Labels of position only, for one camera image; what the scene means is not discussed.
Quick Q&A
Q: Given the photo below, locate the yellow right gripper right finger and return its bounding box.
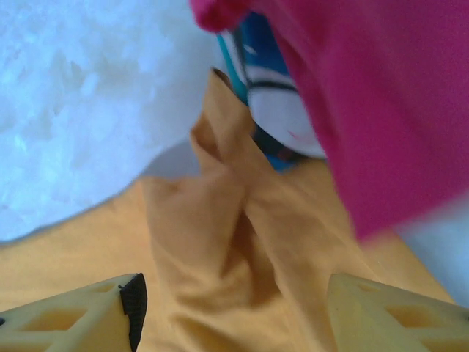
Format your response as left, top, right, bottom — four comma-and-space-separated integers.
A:
325, 273, 469, 352

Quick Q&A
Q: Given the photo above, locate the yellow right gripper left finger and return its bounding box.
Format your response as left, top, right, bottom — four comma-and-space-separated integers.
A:
0, 273, 148, 352

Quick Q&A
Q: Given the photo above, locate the yellow printed t-shirt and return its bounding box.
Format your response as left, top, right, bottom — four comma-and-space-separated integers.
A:
0, 67, 459, 352

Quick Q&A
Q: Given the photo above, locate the pink folded t-shirt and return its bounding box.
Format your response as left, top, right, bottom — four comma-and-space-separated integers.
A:
188, 0, 469, 243

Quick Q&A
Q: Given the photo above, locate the white t-shirt with blue print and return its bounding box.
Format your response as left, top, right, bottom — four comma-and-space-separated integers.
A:
215, 10, 327, 173

